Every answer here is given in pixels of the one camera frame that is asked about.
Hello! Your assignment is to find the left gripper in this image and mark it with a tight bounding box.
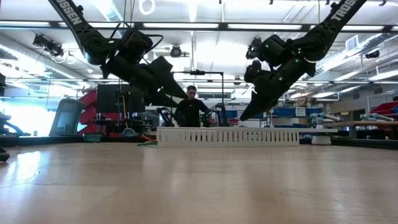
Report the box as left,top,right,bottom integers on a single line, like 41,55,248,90
102,55,188,108

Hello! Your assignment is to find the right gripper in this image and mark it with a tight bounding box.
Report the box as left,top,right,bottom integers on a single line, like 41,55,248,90
239,58,317,122

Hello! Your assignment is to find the white slotted cable duct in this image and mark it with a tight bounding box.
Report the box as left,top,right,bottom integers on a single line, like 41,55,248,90
156,126,300,148

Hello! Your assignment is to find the white duct cover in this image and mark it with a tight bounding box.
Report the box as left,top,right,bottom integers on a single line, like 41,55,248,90
214,126,339,134

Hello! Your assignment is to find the person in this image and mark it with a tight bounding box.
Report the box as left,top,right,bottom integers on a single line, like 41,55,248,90
175,85,213,128

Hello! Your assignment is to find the black monitor screen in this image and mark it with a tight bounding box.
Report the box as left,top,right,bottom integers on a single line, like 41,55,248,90
96,83,147,114

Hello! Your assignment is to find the black clamp-mounted device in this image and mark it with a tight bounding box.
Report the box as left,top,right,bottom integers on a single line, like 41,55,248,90
245,36,264,60
32,33,65,58

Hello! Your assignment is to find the LED light bar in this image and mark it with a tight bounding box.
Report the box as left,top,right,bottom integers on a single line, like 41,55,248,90
226,24,303,30
142,22,220,29
341,24,386,31

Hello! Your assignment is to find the red bin rack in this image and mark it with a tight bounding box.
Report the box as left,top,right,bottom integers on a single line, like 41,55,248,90
78,90,99,135

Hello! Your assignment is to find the dark tape roll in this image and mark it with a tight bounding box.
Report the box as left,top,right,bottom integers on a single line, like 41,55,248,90
81,133,103,143

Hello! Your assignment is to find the black overhead crossbeam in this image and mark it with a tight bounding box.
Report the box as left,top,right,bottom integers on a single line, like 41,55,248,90
0,21,398,34

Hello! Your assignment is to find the wooden workbench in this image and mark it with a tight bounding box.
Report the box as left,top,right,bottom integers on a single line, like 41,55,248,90
323,120,398,140

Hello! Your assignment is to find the grey office chair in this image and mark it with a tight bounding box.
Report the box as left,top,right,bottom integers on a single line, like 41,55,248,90
49,98,86,138

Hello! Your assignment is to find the black ceiling device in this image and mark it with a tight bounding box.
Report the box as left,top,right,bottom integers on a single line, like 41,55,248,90
364,49,381,60

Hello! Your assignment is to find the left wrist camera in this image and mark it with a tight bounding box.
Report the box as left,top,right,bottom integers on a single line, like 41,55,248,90
148,55,174,82

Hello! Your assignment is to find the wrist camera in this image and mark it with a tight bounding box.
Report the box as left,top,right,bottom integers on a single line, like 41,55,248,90
148,55,174,82
243,60,264,84

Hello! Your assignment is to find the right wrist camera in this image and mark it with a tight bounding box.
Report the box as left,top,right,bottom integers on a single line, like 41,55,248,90
243,60,264,84

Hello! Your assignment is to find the black overhead camera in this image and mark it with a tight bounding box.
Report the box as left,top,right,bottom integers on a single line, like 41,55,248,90
170,44,190,59

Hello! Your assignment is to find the white ring light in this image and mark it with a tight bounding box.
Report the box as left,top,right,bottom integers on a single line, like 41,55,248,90
138,0,156,16

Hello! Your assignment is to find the black aluminium table frame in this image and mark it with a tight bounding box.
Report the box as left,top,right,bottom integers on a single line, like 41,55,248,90
0,135,398,150

